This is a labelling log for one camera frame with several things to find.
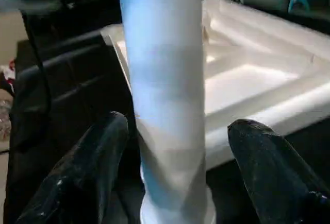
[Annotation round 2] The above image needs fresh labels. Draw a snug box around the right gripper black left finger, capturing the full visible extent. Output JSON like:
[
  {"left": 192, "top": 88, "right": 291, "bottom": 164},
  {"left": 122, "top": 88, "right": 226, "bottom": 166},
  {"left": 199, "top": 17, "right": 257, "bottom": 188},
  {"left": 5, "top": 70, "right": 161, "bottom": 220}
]
[{"left": 15, "top": 110, "right": 129, "bottom": 224}]

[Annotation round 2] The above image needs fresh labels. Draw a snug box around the black work mat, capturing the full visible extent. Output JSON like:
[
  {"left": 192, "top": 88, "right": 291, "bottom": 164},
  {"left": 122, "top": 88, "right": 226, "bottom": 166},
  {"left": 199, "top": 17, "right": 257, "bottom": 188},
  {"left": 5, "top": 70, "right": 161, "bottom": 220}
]
[{"left": 5, "top": 0, "right": 330, "bottom": 224}]

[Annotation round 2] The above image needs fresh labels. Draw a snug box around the white plastic table top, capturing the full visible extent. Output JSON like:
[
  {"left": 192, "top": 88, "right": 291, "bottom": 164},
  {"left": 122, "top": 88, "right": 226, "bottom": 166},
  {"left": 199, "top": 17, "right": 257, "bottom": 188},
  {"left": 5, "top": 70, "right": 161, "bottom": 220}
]
[{"left": 100, "top": 0, "right": 330, "bottom": 173}]

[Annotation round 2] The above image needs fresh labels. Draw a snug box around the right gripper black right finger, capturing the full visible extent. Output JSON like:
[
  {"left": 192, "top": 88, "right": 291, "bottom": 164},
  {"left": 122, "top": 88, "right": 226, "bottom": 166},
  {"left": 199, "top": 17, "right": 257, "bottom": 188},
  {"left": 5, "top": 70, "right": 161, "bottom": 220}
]
[{"left": 226, "top": 119, "right": 330, "bottom": 224}]

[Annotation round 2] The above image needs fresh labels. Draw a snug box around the white plastic table leg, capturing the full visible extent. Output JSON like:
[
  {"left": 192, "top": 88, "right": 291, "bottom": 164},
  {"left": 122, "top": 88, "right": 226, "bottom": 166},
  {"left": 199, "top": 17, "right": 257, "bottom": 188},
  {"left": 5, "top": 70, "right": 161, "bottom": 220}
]
[{"left": 115, "top": 0, "right": 218, "bottom": 224}]

